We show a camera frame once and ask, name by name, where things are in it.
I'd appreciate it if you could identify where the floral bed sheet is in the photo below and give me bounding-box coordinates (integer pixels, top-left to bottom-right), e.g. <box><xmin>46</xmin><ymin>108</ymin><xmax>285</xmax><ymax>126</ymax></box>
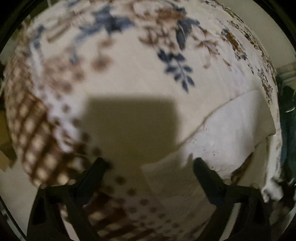
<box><xmin>4</xmin><ymin>1</ymin><xmax>278</xmax><ymax>240</ymax></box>

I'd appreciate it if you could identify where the dark green blanket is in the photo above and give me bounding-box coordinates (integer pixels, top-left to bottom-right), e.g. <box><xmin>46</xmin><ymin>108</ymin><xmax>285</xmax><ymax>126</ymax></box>
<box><xmin>276</xmin><ymin>77</ymin><xmax>295</xmax><ymax>182</ymax></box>

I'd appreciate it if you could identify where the white knit sweater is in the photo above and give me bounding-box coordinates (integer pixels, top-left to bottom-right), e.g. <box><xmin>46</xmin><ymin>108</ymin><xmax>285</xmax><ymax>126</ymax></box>
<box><xmin>141</xmin><ymin>90</ymin><xmax>282</xmax><ymax>221</ymax></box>

